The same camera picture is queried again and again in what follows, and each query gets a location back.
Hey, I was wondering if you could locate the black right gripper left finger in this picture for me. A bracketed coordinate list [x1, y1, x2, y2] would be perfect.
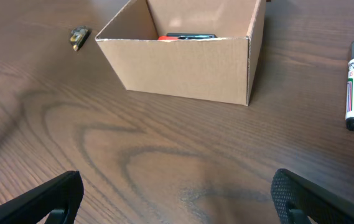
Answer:
[0, 170, 84, 224]

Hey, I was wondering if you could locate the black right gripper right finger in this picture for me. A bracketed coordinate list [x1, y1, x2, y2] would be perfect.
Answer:
[271, 169, 354, 223]

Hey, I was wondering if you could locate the cardboard box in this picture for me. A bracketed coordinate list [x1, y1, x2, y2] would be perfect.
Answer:
[95, 0, 266, 105]

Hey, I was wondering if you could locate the gold correction tape dispenser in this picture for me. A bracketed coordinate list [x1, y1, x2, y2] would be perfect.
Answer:
[69, 26, 91, 52]

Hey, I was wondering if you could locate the red black stapler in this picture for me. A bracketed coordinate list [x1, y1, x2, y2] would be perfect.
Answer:
[158, 33, 216, 40]

